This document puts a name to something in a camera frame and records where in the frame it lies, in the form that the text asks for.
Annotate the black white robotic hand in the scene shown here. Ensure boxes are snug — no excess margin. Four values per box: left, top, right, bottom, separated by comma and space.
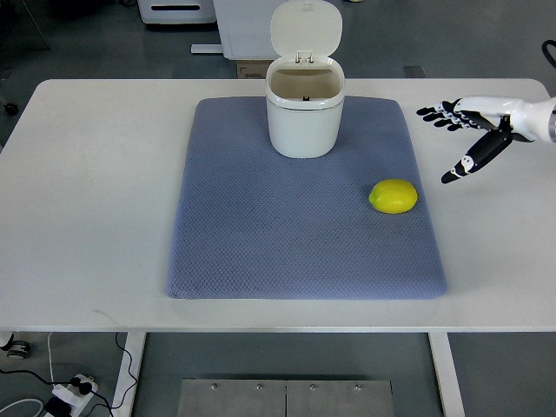
416, 96, 555, 184

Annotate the blue textured mat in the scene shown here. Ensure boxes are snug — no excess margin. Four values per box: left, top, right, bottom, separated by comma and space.
166, 96, 447, 300

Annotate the grey caster wheel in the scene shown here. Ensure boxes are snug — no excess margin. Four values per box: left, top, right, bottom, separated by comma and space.
0, 332, 30, 360

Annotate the yellow lemon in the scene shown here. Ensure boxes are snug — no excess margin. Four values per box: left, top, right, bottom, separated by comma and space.
368, 179, 418, 214

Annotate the black chair caster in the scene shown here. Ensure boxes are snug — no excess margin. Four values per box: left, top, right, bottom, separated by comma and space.
3, 103, 19, 116

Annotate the white cable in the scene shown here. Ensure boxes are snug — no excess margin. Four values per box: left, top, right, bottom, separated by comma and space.
0, 333, 57, 417

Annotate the white left table leg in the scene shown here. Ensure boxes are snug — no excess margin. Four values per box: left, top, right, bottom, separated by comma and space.
111, 331, 147, 417

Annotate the cardboard box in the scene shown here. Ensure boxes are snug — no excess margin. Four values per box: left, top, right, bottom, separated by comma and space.
235, 60, 272, 79

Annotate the black power cable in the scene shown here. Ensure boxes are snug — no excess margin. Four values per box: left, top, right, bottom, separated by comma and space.
0, 333, 139, 417

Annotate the grey metal base plate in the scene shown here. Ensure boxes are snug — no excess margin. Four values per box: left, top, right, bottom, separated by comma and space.
177, 379, 394, 416

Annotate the white cabinet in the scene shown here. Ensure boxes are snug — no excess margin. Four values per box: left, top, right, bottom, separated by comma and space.
190, 0, 283, 61

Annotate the white right table leg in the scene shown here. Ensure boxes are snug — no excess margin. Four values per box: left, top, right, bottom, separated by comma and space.
428, 332, 466, 417

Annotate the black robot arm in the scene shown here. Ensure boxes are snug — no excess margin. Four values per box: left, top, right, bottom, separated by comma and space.
541, 39, 556, 69

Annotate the white power strip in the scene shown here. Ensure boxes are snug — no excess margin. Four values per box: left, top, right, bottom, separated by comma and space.
52, 374, 98, 416

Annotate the white appliance with slot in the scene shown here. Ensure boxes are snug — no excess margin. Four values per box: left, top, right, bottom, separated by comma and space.
137, 0, 216, 24

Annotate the grey floor socket plate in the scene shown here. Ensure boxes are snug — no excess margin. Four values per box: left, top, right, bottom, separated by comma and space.
403, 65, 427, 78

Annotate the white trash bin open lid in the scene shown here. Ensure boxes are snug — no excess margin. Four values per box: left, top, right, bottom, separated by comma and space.
266, 1, 346, 159

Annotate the white table leg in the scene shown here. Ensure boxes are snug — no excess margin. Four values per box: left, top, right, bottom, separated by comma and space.
428, 332, 466, 417
111, 331, 147, 417

